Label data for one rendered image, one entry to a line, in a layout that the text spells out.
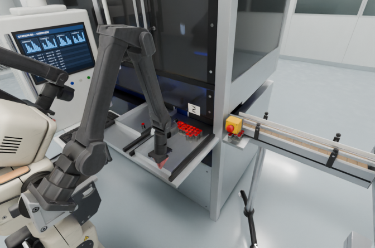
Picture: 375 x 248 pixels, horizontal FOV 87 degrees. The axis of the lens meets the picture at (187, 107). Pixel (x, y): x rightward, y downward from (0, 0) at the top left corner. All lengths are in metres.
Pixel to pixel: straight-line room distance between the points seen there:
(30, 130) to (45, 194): 0.18
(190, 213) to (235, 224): 0.38
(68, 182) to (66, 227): 0.36
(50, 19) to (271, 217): 2.12
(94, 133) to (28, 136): 0.18
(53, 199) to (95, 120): 0.22
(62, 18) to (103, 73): 0.99
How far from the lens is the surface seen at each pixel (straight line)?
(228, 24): 0.93
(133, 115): 1.47
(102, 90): 0.58
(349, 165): 1.19
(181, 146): 1.14
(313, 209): 2.17
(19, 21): 1.47
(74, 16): 1.57
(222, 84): 1.01
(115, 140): 1.28
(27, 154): 0.73
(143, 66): 0.66
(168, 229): 1.87
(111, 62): 0.58
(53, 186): 0.64
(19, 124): 0.69
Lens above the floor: 1.65
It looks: 31 degrees down
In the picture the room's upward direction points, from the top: 2 degrees counter-clockwise
